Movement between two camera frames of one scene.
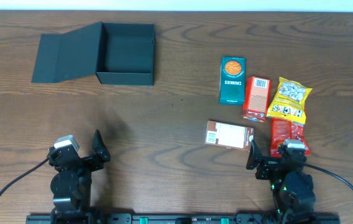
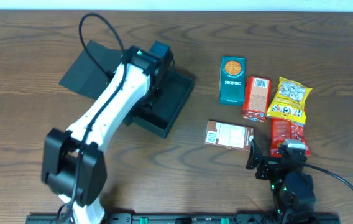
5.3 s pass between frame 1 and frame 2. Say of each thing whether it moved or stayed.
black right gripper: stayed
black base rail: stayed
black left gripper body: moved
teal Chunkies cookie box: stayed
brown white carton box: stayed
